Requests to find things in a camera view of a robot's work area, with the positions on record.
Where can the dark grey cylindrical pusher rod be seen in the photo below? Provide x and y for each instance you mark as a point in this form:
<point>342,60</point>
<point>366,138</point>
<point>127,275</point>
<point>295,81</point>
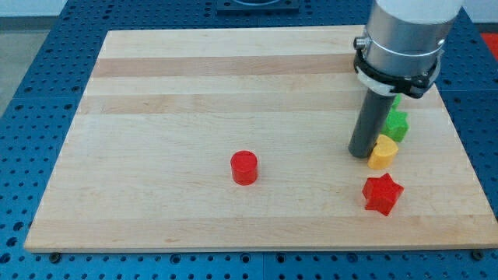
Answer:
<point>371,119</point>

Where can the yellow heart block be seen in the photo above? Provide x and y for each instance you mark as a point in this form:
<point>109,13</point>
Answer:
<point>383,153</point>

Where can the red star block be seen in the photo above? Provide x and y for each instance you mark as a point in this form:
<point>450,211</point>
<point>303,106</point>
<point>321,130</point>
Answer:
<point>381,194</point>

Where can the light wooden board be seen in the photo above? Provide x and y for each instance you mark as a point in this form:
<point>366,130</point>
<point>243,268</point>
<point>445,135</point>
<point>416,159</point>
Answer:
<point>145,166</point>

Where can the red cylinder block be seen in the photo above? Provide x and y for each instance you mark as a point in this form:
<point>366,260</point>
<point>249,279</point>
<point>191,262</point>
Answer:
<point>244,167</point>

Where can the green star block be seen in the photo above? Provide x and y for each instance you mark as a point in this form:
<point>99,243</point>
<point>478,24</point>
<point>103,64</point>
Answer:
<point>396,125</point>

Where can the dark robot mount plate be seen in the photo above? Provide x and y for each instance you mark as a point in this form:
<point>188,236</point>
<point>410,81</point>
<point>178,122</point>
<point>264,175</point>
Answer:
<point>258,6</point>

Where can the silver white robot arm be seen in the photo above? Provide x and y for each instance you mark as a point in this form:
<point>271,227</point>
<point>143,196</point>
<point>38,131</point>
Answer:
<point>404,37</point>

